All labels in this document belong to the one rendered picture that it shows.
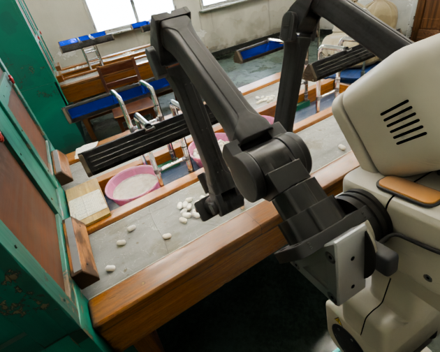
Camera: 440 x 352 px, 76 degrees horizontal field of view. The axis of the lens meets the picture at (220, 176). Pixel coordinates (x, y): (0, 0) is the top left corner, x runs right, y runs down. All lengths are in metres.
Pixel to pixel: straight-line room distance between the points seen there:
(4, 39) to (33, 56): 0.25
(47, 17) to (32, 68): 2.41
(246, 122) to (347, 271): 0.25
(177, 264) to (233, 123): 0.61
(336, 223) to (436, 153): 0.13
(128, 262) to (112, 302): 0.16
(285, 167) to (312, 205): 0.06
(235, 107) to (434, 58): 0.25
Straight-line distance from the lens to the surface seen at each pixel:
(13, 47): 3.60
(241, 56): 1.75
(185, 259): 0.95
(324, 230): 0.37
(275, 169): 0.40
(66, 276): 0.95
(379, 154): 0.43
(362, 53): 1.56
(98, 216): 1.25
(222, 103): 0.47
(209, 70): 0.51
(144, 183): 1.40
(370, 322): 0.69
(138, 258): 1.05
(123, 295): 0.96
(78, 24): 5.94
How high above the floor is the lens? 1.49
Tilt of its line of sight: 36 degrees down
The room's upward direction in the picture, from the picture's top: 12 degrees counter-clockwise
